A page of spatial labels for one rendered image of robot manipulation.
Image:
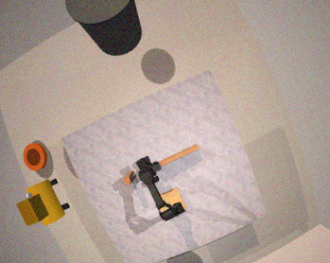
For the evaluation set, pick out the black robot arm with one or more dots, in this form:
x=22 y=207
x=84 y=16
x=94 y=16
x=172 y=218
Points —
x=146 y=176

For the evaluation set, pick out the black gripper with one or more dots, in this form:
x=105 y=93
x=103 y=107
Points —
x=156 y=179

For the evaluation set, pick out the light wooden plank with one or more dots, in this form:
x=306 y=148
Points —
x=178 y=155

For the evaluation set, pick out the wooden post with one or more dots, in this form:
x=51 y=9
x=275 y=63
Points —
x=129 y=177

